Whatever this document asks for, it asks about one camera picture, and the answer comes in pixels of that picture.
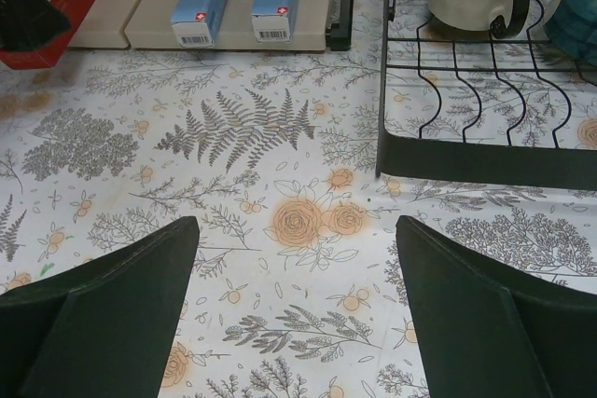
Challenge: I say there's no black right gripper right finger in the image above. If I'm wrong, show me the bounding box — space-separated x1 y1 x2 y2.
396 215 596 397

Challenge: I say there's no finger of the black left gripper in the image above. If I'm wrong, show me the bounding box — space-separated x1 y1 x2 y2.
1 0 71 51

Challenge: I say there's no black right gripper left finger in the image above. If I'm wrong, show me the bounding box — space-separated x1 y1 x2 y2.
1 216 200 397

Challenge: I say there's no red toothpaste box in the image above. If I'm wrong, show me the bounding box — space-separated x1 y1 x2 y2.
1 0 95 70

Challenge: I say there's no beige three-tier shelf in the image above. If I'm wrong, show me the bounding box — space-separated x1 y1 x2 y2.
70 0 354 52

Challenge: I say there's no black wire dish rack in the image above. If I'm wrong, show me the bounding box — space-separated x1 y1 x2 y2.
375 0 596 190

